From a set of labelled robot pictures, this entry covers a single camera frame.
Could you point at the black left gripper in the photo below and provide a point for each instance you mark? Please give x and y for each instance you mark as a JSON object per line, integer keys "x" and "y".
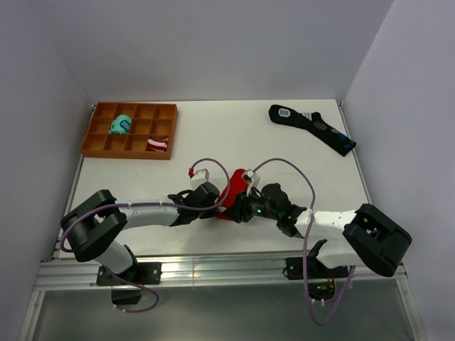
{"x": 211, "y": 212}

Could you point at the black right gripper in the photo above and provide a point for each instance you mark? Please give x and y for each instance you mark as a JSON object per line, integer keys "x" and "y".
{"x": 240, "y": 207}

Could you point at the red Santa sock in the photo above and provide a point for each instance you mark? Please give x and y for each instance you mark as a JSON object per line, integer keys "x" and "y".
{"x": 234, "y": 184}

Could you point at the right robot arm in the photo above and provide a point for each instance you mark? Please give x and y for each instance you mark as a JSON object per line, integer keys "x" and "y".
{"x": 362, "y": 237}

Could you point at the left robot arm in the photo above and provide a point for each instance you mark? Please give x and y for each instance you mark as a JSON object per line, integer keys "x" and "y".
{"x": 92, "y": 227}

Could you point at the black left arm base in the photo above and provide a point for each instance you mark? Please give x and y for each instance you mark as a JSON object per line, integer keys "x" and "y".
{"x": 144, "y": 273}

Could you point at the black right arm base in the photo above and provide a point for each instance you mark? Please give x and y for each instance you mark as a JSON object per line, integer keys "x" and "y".
{"x": 293, "y": 270}

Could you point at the red white striped rolled sock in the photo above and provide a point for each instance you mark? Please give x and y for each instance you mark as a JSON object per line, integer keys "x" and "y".
{"x": 158, "y": 145}

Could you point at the black and blue sock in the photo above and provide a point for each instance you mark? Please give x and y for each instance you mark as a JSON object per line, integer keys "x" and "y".
{"x": 315, "y": 125}

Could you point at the wooden compartment tray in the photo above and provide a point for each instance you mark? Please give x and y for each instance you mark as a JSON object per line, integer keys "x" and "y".
{"x": 149, "y": 120}

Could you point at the teal rolled sock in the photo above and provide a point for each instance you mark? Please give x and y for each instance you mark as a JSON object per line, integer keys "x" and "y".
{"x": 121, "y": 125}

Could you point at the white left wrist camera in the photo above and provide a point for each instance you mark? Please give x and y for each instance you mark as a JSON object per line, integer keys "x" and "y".
{"x": 199, "y": 177}

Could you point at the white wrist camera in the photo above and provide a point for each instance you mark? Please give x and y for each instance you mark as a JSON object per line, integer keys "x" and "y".
{"x": 199, "y": 177}
{"x": 252, "y": 180}

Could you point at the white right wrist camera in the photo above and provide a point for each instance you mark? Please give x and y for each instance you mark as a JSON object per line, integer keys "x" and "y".
{"x": 252, "y": 180}

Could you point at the aluminium frame rail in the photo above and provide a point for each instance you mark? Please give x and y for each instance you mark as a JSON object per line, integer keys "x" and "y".
{"x": 176, "y": 271}

